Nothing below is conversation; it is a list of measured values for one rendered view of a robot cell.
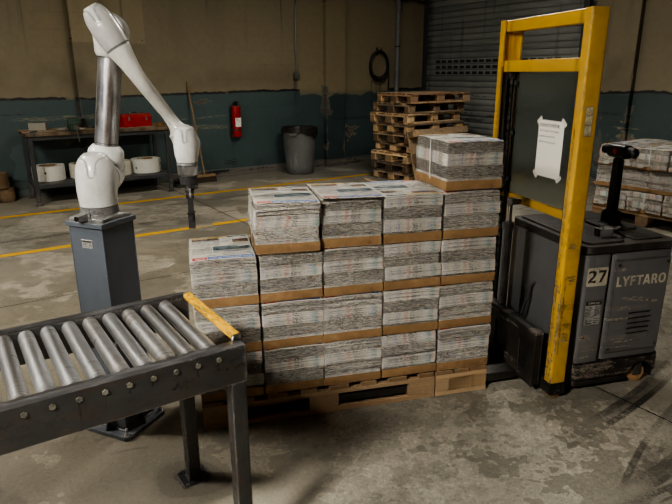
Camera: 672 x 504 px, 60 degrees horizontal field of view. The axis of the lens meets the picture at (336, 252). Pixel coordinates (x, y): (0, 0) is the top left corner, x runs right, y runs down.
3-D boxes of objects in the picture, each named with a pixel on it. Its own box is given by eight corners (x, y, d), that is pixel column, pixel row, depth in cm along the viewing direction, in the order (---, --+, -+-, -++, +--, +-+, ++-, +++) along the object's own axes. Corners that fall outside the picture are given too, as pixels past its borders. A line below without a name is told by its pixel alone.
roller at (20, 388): (12, 346, 189) (10, 331, 187) (34, 413, 152) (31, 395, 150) (-5, 349, 186) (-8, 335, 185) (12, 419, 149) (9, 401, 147)
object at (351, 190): (306, 185, 289) (306, 183, 288) (362, 183, 295) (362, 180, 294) (321, 200, 254) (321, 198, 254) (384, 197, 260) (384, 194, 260)
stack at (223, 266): (199, 389, 307) (187, 237, 283) (407, 362, 336) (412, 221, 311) (202, 431, 272) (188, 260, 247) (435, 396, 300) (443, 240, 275)
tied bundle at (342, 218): (305, 229, 298) (304, 184, 291) (361, 225, 304) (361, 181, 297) (319, 249, 262) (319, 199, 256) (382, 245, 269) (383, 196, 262)
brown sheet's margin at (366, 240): (305, 227, 297) (305, 219, 296) (360, 224, 303) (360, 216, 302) (320, 248, 262) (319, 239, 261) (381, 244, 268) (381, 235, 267)
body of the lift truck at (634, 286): (499, 337, 366) (510, 213, 343) (575, 328, 379) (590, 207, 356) (568, 394, 302) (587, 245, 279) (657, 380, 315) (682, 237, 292)
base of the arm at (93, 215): (60, 222, 243) (58, 209, 241) (100, 211, 263) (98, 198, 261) (93, 226, 236) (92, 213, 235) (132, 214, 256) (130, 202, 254)
